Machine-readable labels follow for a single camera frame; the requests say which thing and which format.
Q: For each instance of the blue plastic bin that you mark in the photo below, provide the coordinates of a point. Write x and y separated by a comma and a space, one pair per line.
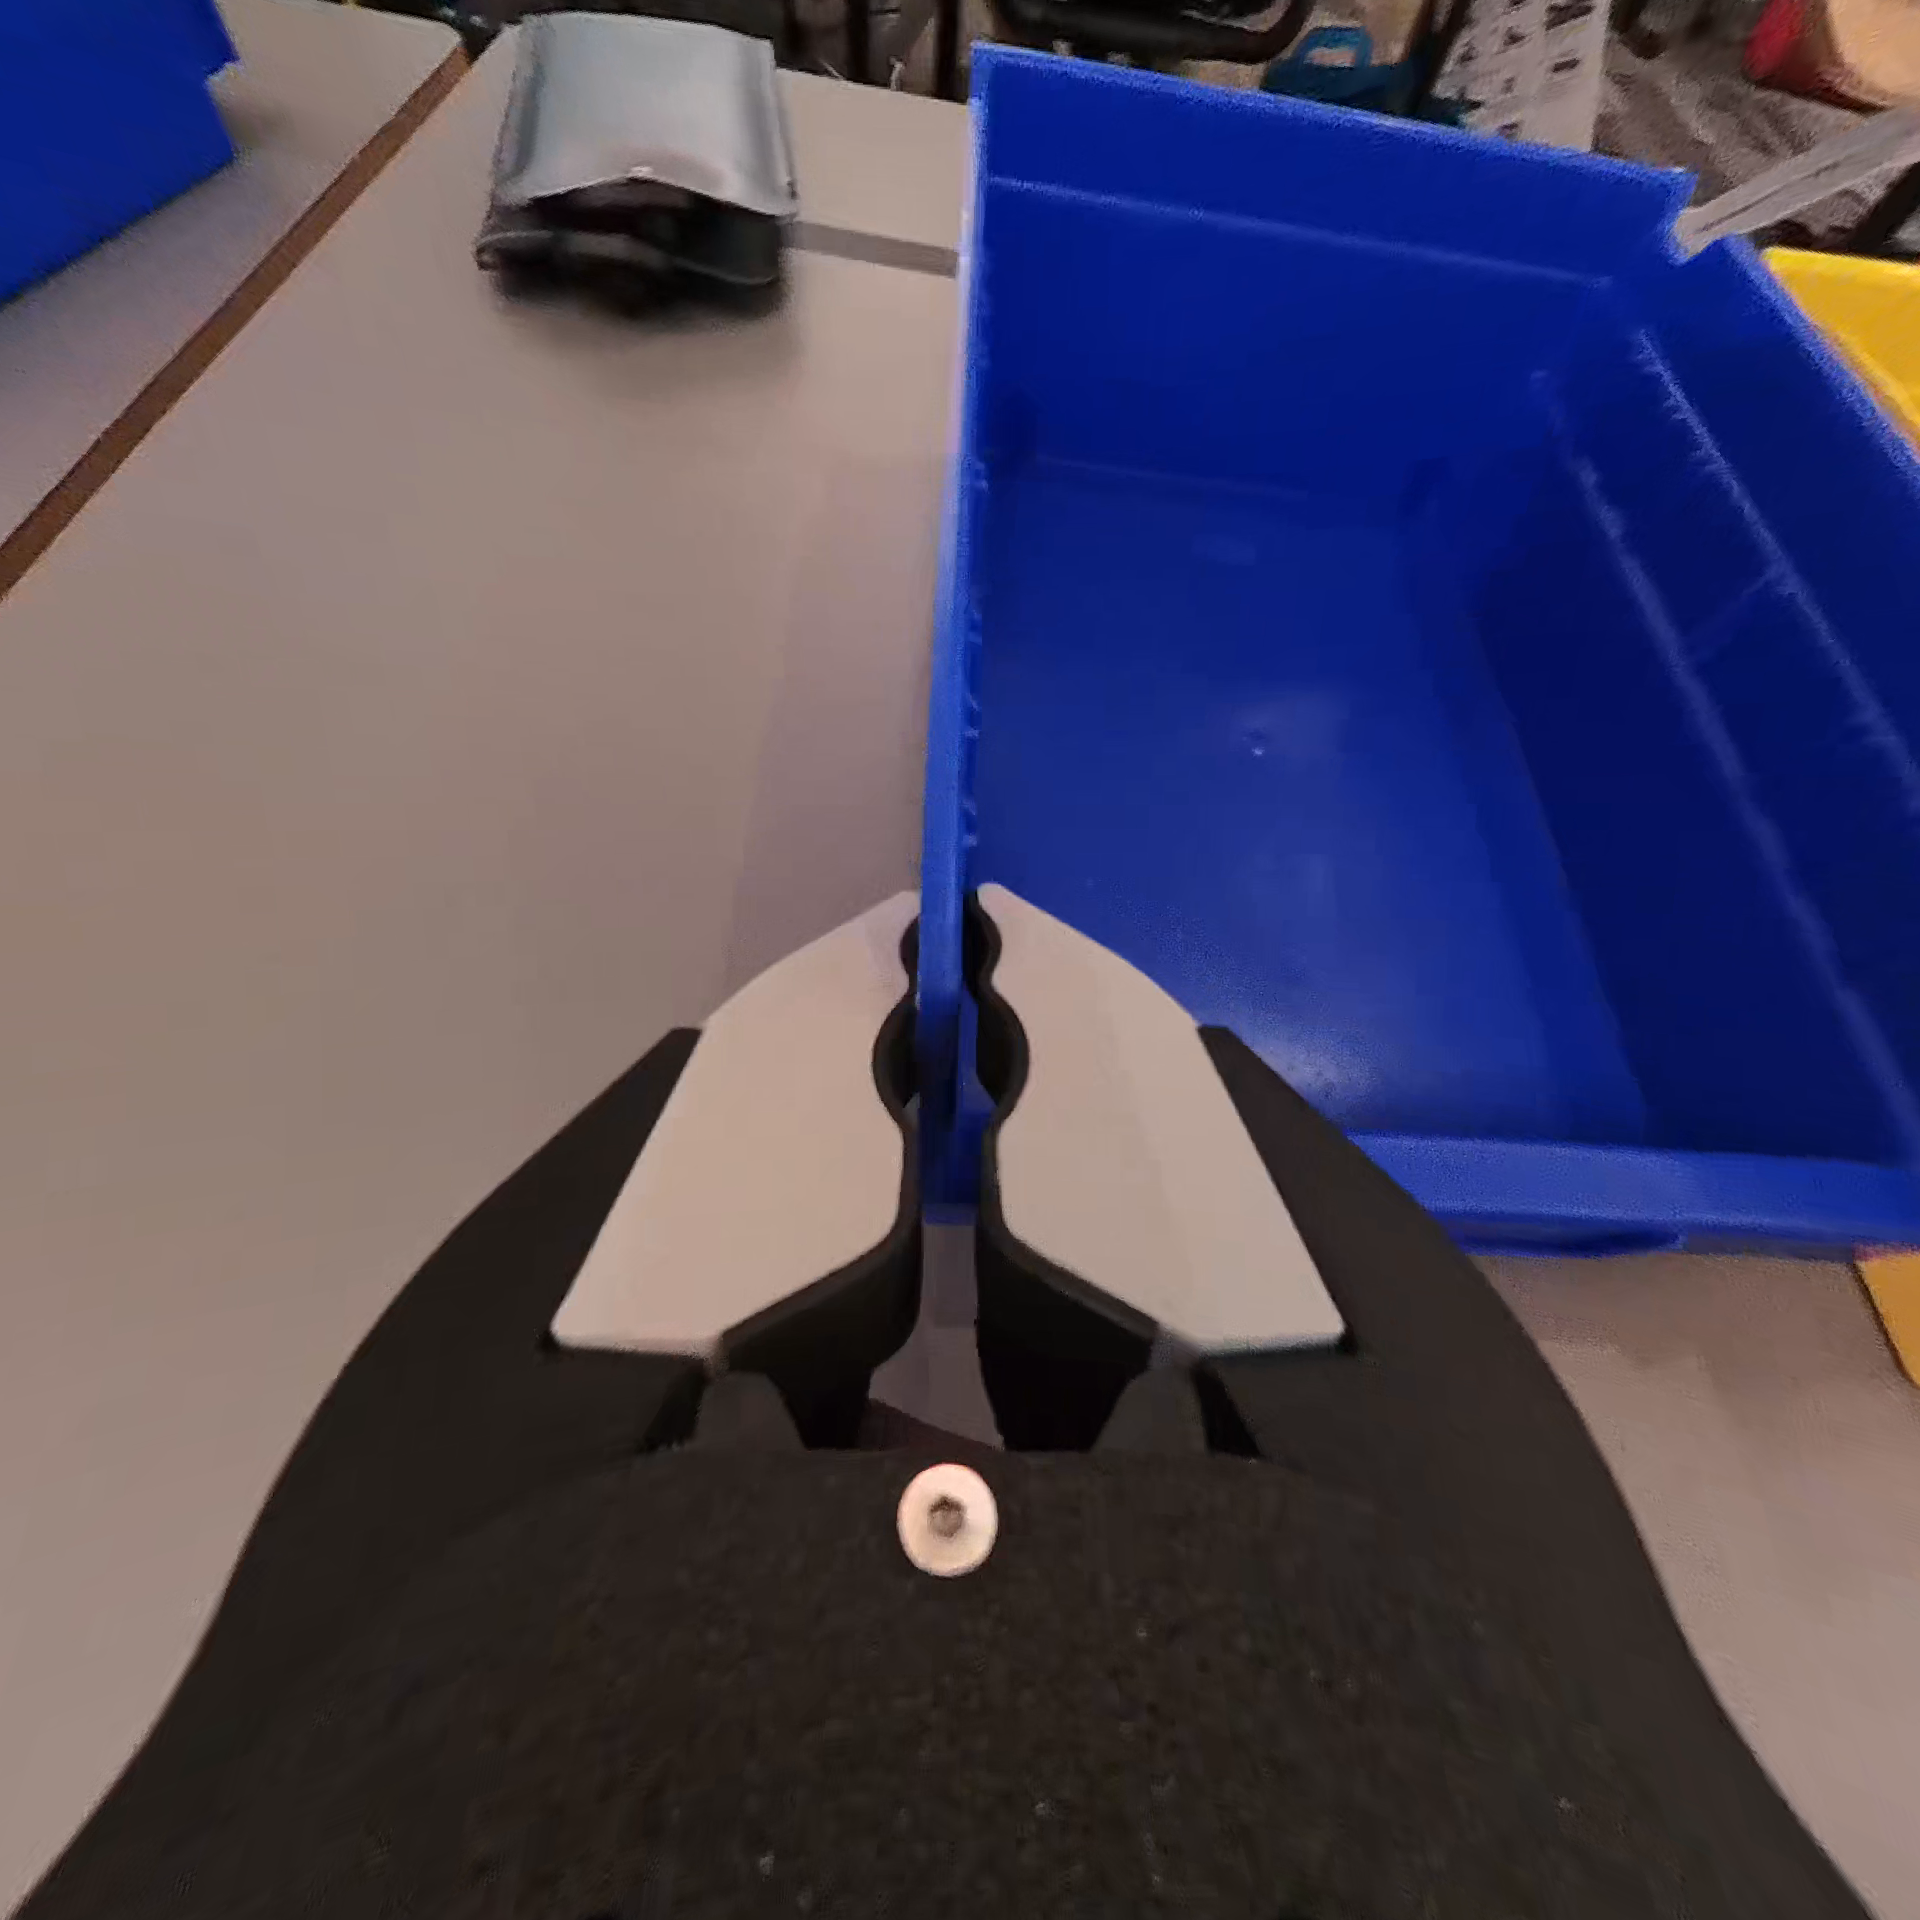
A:
1274, 751
90, 135

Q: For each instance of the grey zip pouch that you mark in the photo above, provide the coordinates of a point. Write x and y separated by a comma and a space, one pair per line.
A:
644, 121

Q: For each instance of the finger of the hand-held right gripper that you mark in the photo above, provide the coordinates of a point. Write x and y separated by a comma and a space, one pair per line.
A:
1830, 180

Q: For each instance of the hanging paper sign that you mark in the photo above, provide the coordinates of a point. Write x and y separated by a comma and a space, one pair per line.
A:
1530, 61

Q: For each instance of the yellow plastic bin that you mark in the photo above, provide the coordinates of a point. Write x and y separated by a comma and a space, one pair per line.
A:
1875, 330

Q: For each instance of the blue bag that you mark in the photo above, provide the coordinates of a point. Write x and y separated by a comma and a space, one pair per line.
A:
1350, 68

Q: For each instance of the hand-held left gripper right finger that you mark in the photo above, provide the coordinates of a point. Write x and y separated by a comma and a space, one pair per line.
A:
1154, 1184

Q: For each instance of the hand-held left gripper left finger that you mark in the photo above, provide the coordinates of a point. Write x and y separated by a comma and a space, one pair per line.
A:
751, 1184

